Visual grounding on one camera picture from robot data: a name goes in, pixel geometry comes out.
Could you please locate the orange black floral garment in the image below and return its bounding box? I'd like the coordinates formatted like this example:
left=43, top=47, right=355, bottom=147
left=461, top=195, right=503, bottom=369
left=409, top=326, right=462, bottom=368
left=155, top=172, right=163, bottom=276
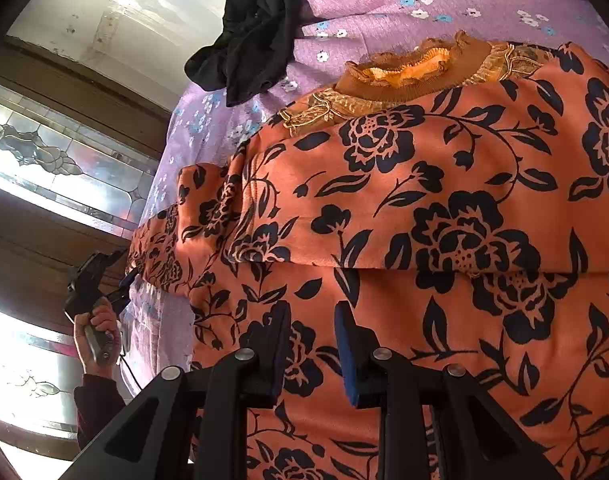
left=129, top=41, right=609, bottom=479

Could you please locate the dark red sleeve forearm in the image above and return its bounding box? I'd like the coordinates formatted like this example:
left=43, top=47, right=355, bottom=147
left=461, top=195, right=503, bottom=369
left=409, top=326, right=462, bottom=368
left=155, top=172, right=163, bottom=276
left=73, top=374, right=126, bottom=450

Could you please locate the person's left hand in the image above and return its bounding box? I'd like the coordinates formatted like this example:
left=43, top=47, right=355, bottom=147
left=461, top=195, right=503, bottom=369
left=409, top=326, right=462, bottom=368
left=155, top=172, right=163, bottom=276
left=73, top=297, right=121, bottom=379

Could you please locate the purple floral bedsheet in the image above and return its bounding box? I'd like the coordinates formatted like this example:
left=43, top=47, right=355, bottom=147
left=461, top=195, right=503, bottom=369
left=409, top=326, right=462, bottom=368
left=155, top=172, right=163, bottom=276
left=132, top=0, right=609, bottom=376

